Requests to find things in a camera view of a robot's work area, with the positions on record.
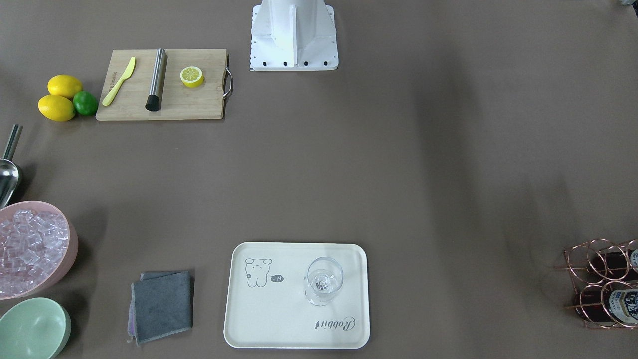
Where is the yellow lemon lower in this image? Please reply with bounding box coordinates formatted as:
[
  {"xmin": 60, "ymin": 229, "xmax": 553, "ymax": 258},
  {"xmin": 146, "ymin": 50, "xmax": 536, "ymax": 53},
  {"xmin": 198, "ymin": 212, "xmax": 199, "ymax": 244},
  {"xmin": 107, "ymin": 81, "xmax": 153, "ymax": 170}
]
[{"xmin": 38, "ymin": 95, "xmax": 76, "ymax": 121}]

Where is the yellow plastic knife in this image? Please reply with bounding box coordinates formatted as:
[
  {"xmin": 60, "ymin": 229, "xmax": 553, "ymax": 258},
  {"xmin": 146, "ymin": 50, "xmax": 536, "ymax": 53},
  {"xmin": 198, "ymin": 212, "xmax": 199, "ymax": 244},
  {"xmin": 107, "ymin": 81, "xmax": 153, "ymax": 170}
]
[{"xmin": 102, "ymin": 57, "xmax": 137, "ymax": 107}]

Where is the tea bottle white cap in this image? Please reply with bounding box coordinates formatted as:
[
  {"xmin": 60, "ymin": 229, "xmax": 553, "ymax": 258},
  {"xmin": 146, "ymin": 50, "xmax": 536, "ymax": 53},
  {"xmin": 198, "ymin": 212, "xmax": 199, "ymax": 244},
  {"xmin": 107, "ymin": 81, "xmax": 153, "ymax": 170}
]
[{"xmin": 573, "ymin": 288, "xmax": 638, "ymax": 326}]

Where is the clear wine glass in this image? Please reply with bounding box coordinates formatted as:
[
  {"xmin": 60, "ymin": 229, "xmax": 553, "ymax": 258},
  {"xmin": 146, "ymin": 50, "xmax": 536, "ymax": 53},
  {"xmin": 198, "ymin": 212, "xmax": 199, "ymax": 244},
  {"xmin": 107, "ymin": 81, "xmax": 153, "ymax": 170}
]
[{"xmin": 305, "ymin": 256, "xmax": 345, "ymax": 306}]

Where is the cream rabbit tray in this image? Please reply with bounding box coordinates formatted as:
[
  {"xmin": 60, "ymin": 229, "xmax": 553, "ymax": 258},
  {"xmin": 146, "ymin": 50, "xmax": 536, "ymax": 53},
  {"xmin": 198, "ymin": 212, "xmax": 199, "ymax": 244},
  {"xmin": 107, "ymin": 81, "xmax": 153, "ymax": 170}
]
[{"xmin": 224, "ymin": 242, "xmax": 370, "ymax": 349}]

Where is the yellow lemon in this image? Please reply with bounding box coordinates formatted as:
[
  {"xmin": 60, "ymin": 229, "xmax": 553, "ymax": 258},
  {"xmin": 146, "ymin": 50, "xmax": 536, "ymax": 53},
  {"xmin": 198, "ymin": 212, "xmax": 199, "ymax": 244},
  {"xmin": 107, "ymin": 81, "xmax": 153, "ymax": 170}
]
[
  {"xmin": 38, "ymin": 95, "xmax": 76, "ymax": 121},
  {"xmin": 46, "ymin": 74, "xmax": 84, "ymax": 99}
]

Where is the wooden cutting board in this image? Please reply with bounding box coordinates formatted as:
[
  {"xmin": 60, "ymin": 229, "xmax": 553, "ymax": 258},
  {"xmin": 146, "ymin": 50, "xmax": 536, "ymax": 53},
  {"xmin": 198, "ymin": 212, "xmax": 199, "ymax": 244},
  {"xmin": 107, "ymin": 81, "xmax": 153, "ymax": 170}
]
[{"xmin": 96, "ymin": 48, "xmax": 232, "ymax": 121}]

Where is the steel ice scoop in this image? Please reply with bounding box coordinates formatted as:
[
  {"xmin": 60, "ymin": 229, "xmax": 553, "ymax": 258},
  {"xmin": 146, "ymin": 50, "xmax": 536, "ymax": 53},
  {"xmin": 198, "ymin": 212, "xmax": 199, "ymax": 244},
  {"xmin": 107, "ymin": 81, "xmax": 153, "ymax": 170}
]
[{"xmin": 0, "ymin": 124, "xmax": 23, "ymax": 209}]

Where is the pink bowl of ice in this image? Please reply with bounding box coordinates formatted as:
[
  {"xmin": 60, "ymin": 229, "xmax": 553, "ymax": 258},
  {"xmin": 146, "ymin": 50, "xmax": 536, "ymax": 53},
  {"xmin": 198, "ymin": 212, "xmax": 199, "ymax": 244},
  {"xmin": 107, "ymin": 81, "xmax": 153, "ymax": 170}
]
[{"xmin": 0, "ymin": 201, "xmax": 78, "ymax": 300}]

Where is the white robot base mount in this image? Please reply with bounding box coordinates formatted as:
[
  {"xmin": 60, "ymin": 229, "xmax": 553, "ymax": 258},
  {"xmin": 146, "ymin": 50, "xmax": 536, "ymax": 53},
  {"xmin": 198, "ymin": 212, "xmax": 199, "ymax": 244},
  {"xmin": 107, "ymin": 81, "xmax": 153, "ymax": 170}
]
[{"xmin": 249, "ymin": 0, "xmax": 339, "ymax": 71}]

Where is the yellow lemon upper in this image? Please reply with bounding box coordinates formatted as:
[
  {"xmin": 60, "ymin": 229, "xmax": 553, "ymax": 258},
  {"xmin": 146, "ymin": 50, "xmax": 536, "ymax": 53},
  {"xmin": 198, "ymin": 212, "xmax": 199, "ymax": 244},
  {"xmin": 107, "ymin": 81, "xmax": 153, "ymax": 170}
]
[{"xmin": 46, "ymin": 74, "xmax": 84, "ymax": 99}]

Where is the green lime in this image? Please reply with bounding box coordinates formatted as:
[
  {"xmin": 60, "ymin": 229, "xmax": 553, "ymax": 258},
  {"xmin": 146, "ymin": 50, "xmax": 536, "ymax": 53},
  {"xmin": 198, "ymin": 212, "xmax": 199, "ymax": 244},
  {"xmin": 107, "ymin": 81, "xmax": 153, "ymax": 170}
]
[{"xmin": 72, "ymin": 91, "xmax": 99, "ymax": 116}]

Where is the steel muddler black tip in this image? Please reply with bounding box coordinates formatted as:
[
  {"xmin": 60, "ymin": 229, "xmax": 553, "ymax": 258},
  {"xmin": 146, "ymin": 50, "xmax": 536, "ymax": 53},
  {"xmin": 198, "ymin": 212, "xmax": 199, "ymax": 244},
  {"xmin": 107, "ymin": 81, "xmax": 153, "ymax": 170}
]
[{"xmin": 145, "ymin": 48, "xmax": 168, "ymax": 112}]

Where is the copper wire bottle basket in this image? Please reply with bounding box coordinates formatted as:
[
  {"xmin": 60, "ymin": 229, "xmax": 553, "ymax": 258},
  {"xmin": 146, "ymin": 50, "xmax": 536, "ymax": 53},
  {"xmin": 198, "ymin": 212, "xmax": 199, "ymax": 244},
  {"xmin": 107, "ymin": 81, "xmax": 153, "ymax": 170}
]
[{"xmin": 557, "ymin": 238, "xmax": 638, "ymax": 330}]

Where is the grey folded cloth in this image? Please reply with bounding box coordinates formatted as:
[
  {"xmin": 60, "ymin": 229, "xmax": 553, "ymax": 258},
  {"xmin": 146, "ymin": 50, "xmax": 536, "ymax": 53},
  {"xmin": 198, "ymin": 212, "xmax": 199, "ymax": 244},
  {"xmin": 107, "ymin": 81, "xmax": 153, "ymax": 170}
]
[{"xmin": 127, "ymin": 270, "xmax": 193, "ymax": 346}]

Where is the half lemon slice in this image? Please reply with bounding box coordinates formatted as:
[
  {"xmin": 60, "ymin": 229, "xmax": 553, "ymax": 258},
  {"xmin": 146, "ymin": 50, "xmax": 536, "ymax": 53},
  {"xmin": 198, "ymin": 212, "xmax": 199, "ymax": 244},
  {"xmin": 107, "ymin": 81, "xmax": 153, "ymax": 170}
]
[{"xmin": 179, "ymin": 66, "xmax": 204, "ymax": 88}]

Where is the green empty bowl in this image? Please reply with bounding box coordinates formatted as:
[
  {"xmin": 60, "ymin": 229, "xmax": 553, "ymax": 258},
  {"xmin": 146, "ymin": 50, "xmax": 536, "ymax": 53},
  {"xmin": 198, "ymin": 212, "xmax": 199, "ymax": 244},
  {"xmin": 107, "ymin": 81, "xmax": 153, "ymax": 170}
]
[{"xmin": 0, "ymin": 297, "xmax": 71, "ymax": 359}]

